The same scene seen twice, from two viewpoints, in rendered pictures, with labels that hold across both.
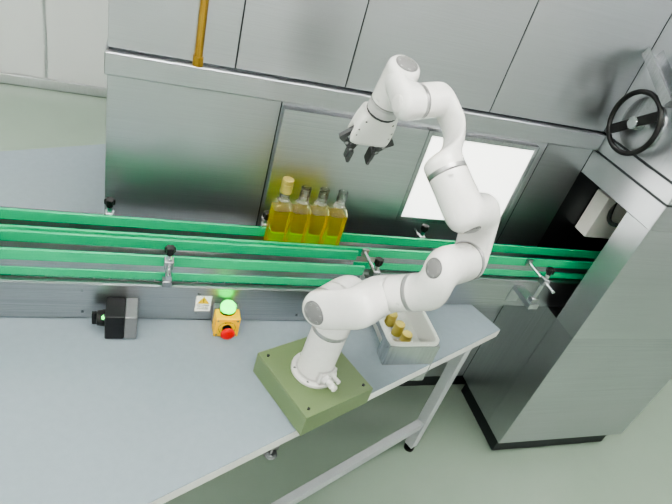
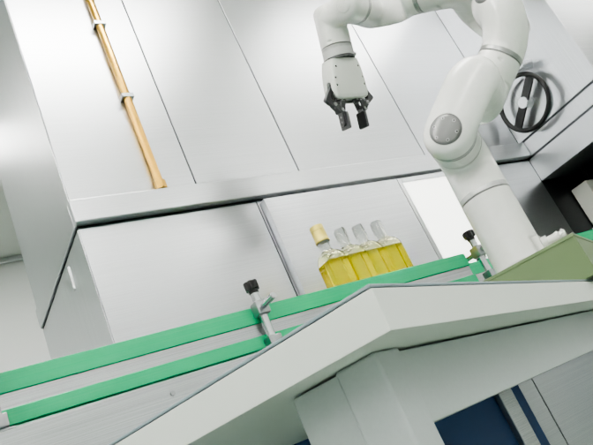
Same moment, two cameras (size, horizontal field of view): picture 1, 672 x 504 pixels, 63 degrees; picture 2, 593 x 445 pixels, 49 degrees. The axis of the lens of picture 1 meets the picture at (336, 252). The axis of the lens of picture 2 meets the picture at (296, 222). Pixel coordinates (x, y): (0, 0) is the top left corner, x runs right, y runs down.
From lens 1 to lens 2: 136 cm
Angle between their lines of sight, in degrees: 55
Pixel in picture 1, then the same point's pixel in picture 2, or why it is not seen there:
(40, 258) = (94, 363)
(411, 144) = (393, 195)
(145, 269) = (237, 338)
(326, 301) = (442, 101)
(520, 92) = not seen: hidden behind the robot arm
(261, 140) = (262, 246)
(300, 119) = (283, 204)
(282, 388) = (514, 268)
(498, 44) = (382, 107)
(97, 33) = not seen: outside the picture
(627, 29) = not seen: hidden behind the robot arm
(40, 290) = (113, 415)
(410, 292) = (494, 34)
